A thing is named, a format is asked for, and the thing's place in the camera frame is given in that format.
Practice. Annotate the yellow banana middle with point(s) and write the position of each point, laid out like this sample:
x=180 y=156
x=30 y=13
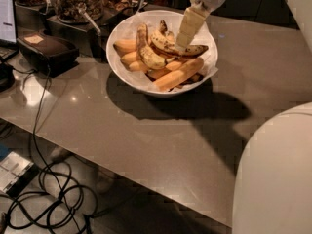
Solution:
x=155 y=74

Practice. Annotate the yellow banana lower left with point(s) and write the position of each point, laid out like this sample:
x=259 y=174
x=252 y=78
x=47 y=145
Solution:
x=130 y=57

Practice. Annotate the curved spotted banana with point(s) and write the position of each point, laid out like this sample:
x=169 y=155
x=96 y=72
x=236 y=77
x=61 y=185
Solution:
x=145 y=52

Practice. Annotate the spotted brown ripe banana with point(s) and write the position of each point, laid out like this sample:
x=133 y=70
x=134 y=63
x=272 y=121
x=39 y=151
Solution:
x=163 y=44

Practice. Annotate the black display stand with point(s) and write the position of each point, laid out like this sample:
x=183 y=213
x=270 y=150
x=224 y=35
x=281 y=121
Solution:
x=83 y=36

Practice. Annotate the laptop computer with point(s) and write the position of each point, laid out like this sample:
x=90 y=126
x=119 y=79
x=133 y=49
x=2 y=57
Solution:
x=8 y=30

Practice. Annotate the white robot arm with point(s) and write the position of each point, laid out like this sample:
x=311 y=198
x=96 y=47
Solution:
x=273 y=186

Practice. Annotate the white ceramic bowl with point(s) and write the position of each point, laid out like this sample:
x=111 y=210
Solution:
x=161 y=52

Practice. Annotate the grey box on floor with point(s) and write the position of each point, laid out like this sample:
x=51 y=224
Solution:
x=15 y=174

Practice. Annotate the large glass nut jar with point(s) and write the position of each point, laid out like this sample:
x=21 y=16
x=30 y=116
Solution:
x=71 y=11

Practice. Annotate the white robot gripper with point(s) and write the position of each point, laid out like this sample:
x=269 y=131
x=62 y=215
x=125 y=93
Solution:
x=193 y=19

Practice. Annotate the black pouch with label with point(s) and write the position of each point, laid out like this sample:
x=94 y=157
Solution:
x=48 y=55

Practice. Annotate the metal scoop handle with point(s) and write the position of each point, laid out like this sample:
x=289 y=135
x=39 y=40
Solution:
x=86 y=16

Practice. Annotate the long yellow front banana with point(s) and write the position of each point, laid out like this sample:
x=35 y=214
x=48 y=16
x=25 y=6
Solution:
x=178 y=76

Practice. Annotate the yellow banana far left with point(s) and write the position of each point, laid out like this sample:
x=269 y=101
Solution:
x=125 y=45

